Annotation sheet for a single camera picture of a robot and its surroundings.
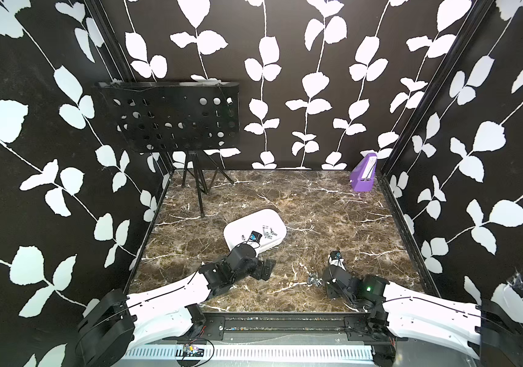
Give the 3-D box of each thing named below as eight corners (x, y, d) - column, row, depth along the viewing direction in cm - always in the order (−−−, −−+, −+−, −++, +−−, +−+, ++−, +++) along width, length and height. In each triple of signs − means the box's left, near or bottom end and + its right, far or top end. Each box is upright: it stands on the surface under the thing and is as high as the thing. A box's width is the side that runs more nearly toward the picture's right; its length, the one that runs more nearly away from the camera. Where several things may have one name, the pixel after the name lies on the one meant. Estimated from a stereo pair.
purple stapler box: (353, 191, 115) (366, 165, 101) (349, 177, 121) (360, 151, 107) (369, 191, 115) (384, 165, 101) (364, 177, 121) (377, 151, 107)
